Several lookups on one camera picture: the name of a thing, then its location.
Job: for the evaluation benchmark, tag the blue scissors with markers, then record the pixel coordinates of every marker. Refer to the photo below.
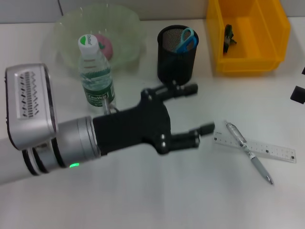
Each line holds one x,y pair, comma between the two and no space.
184,41

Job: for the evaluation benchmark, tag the pink toy peach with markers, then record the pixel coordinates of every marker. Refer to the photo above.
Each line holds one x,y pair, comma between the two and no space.
107,48

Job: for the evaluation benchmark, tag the grey retractable pen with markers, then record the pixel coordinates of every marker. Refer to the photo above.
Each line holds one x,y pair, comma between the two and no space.
258,167

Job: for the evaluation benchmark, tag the green plastic wrapper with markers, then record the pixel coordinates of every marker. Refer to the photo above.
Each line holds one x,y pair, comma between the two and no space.
229,38

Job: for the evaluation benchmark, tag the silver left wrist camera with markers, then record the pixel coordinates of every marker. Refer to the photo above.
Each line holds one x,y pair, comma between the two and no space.
28,102

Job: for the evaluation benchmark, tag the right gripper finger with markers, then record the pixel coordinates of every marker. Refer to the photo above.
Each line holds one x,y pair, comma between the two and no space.
299,95
303,70

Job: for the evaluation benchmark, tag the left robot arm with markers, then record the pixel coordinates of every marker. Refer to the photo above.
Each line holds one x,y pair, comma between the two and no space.
71,143

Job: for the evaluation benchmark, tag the transparent plastic ruler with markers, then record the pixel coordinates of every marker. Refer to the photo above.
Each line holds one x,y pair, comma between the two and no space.
224,140

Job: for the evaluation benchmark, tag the clear bottle with green label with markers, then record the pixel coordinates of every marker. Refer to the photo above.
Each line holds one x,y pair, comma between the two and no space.
95,78

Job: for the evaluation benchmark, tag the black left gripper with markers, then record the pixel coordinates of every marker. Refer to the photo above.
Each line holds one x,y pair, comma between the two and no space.
133,128

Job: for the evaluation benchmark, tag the translucent green fruit plate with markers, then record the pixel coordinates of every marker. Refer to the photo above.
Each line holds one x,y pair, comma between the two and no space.
124,35

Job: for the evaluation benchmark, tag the black mesh cylinder cup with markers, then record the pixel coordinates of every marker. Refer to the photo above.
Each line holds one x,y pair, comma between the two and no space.
175,69

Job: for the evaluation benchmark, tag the yellow plastic storage bin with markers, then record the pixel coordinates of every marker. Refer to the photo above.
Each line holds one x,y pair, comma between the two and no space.
262,23

